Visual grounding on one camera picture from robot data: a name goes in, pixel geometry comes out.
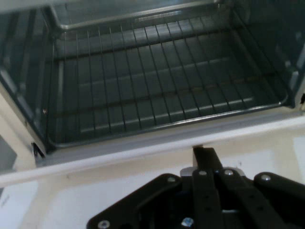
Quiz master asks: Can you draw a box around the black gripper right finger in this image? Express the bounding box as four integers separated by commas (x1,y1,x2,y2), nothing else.
213,166,305,229

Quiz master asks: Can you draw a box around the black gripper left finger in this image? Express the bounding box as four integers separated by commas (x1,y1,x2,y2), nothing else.
87,147,224,229

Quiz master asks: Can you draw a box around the cream oven door with handle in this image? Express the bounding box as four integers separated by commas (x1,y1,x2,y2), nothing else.
0,112,305,229

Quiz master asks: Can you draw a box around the cream toaster oven body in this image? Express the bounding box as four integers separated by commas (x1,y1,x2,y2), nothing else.
0,0,305,167

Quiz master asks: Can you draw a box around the metal oven baking tray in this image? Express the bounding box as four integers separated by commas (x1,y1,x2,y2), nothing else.
48,0,225,31

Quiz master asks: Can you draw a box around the metal oven wire rack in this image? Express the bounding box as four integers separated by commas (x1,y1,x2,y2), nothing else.
46,20,289,149

